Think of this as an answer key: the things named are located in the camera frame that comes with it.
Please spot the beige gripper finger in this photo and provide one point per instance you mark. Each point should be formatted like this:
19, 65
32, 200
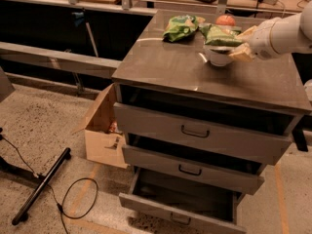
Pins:
242, 53
247, 34

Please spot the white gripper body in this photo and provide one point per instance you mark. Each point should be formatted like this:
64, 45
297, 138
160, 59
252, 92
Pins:
263, 40

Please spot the green jalapeno chip bag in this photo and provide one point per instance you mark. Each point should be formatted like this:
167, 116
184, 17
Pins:
220, 35

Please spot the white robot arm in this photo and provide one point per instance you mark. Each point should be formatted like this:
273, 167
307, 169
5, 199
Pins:
296, 32

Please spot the white bowl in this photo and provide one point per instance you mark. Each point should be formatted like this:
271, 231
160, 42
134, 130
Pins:
218, 55

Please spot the crumpled green chip bag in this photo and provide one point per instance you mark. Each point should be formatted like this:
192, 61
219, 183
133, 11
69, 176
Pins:
180, 27

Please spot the red apple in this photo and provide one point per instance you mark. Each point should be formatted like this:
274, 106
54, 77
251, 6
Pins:
225, 20

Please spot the top grey drawer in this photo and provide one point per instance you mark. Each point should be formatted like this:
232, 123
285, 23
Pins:
203, 135

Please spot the grey drawer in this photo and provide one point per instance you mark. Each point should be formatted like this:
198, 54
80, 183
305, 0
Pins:
184, 202
196, 171
203, 135

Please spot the grey drawer cabinet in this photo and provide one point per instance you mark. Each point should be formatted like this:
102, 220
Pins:
265, 96

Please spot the middle grey drawer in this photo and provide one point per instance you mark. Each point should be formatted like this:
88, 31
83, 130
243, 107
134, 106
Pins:
196, 171

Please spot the bottom grey drawer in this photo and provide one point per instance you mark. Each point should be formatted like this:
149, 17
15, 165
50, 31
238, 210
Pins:
184, 202

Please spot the cardboard box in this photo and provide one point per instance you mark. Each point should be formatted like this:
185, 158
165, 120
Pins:
103, 141

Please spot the black stand leg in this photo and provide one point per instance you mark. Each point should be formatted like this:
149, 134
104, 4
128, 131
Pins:
22, 214

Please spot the metal guard rail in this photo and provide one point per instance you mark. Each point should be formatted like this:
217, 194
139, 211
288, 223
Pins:
65, 61

